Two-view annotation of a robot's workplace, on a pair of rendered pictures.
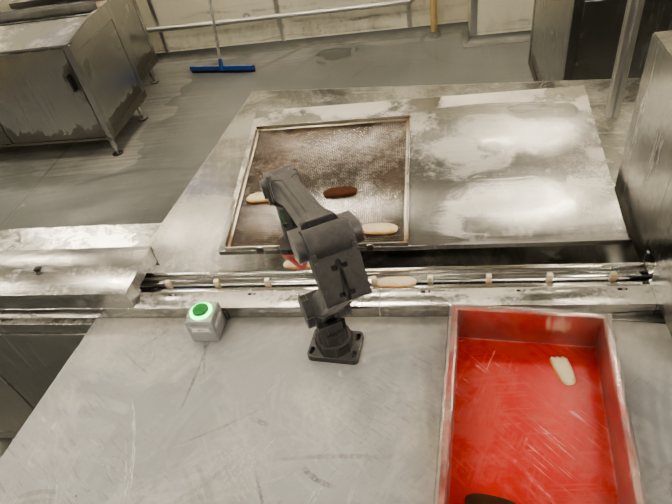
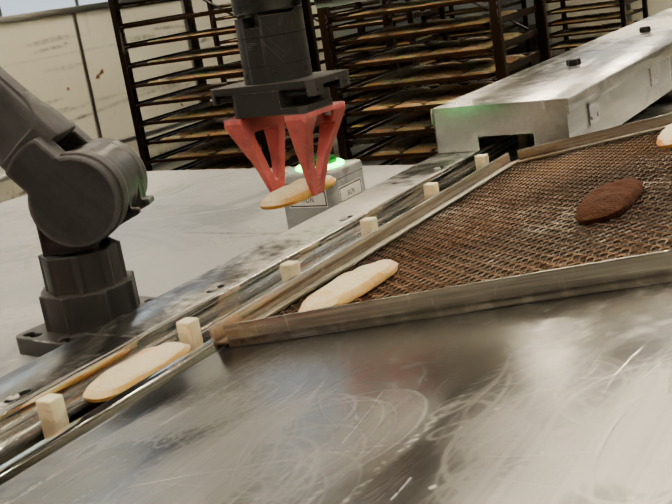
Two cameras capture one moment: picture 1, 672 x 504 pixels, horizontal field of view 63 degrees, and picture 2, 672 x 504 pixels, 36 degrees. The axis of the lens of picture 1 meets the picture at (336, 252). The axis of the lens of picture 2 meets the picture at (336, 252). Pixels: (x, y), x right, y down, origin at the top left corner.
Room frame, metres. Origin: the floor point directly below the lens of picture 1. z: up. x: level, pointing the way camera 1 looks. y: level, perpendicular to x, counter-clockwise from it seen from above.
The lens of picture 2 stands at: (1.30, -0.74, 1.09)
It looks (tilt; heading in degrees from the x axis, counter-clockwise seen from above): 14 degrees down; 108
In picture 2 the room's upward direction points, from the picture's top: 9 degrees counter-clockwise
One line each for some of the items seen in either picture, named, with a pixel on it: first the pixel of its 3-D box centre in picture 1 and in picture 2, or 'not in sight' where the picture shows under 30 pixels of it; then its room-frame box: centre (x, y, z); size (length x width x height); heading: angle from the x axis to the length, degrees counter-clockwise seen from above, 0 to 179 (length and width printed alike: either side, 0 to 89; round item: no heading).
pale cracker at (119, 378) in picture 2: (396, 281); (138, 366); (0.94, -0.13, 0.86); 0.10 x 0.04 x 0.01; 76
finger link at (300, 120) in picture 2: not in sight; (295, 140); (1.00, 0.08, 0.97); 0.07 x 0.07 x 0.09; 76
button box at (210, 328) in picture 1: (208, 324); (329, 213); (0.93, 0.35, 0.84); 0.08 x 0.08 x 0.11; 76
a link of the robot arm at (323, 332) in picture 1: (323, 309); (94, 203); (0.82, 0.05, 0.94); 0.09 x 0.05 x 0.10; 12
